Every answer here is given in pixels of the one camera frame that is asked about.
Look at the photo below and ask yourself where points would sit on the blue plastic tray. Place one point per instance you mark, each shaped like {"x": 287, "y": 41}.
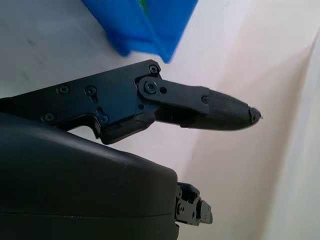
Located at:
{"x": 140, "y": 35}

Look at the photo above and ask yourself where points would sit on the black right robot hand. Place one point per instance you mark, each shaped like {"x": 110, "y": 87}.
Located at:
{"x": 75, "y": 180}

